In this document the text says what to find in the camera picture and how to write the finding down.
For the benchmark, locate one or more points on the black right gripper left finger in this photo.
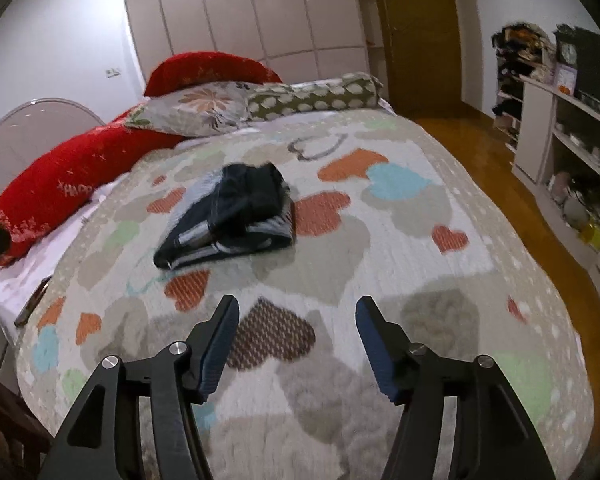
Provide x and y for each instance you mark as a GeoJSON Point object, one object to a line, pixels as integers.
{"type": "Point", "coordinates": [100, 436]}

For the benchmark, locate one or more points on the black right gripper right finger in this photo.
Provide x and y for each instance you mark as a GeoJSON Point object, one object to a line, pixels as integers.
{"type": "Point", "coordinates": [493, 435]}

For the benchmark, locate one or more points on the dark navy striped pants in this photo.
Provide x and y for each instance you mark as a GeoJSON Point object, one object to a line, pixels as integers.
{"type": "Point", "coordinates": [234, 211]}

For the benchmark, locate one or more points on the heart patterned quilt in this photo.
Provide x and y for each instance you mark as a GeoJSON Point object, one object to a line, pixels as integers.
{"type": "Point", "coordinates": [382, 210]}

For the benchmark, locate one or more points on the red lower bolster pillow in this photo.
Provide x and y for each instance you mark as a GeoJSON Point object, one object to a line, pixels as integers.
{"type": "Point", "coordinates": [57, 184]}

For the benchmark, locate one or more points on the red bolster pillow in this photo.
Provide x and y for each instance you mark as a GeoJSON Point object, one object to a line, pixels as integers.
{"type": "Point", "coordinates": [57, 184]}
{"type": "Point", "coordinates": [192, 69]}

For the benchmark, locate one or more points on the white open shelf unit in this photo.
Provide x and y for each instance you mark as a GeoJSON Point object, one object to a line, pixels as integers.
{"type": "Point", "coordinates": [558, 159]}

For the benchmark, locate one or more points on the white curved headboard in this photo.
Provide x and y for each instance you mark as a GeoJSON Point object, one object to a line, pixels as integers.
{"type": "Point", "coordinates": [36, 127]}

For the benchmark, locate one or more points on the floral grey pillow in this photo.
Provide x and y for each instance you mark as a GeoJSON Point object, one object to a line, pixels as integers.
{"type": "Point", "coordinates": [211, 109]}

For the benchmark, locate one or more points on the olive polka dot bolster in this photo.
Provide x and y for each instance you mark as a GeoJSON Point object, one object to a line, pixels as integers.
{"type": "Point", "coordinates": [350, 91]}

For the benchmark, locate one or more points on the red upper bolster pillow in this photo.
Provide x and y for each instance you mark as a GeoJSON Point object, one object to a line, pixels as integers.
{"type": "Point", "coordinates": [192, 69]}

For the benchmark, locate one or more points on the brown wooden door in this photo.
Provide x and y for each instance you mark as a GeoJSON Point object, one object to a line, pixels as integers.
{"type": "Point", "coordinates": [422, 40]}

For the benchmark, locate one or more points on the white built-in wardrobe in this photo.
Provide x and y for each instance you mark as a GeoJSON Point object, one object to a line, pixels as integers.
{"type": "Point", "coordinates": [301, 40]}

